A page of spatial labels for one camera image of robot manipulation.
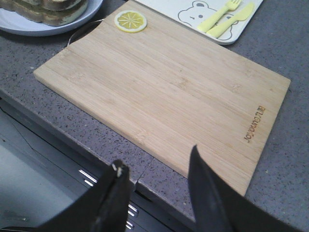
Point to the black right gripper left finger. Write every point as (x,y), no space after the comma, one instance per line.
(103,208)

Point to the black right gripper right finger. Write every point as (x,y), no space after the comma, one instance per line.
(218,207)

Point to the light blue round plate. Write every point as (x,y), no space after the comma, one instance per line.
(14,23)

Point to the bread slice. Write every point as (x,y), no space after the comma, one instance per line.
(54,5)
(41,15)

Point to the white bear-print tray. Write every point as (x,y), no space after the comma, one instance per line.
(192,12)

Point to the wooden cutting board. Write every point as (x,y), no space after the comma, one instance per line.
(167,89)

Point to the yellow lemon slice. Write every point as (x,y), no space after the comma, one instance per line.
(130,21)

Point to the yellow plastic knife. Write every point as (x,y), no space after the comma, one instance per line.
(241,15)

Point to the yellow plastic fork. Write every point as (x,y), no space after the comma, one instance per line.
(208,23)

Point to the metal cutting board handle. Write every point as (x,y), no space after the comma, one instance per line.
(83,31)

